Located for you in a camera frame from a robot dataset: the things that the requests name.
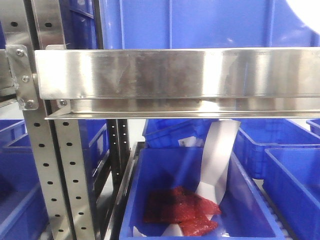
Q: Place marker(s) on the light blue round tray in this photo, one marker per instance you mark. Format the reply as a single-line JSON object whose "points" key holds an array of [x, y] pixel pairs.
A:
{"points": [[308, 11]]}

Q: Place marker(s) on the blue bin behind center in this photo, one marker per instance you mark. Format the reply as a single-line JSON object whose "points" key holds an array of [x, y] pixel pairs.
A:
{"points": [[176, 132]]}

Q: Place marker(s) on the white paper strip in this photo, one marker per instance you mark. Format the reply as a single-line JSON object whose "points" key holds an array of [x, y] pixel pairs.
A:
{"points": [[202, 170]]}

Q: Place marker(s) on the red mesh bag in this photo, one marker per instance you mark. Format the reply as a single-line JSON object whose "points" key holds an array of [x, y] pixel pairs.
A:
{"points": [[183, 207]]}

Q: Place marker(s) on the blue bin rear right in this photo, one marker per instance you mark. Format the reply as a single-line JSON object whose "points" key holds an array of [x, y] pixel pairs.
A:
{"points": [[257, 134]]}

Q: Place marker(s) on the large blue upper bin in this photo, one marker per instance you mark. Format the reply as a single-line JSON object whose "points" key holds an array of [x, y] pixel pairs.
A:
{"points": [[185, 24]]}

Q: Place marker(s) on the blue bin with red bag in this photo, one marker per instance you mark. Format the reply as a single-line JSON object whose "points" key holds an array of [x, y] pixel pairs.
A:
{"points": [[245, 216]]}

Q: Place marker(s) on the blue bin at right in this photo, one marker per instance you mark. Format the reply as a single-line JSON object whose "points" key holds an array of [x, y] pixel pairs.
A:
{"points": [[292, 181]]}

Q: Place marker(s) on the blue bin lower left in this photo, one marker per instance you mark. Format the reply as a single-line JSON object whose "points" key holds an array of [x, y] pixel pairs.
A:
{"points": [[23, 214]]}

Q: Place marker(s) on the stainless steel shelf rail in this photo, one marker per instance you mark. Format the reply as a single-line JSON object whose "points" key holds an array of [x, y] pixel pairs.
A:
{"points": [[250, 82]]}

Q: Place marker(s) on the perforated steel shelf post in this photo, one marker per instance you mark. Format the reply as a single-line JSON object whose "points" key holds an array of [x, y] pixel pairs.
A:
{"points": [[57, 145]]}

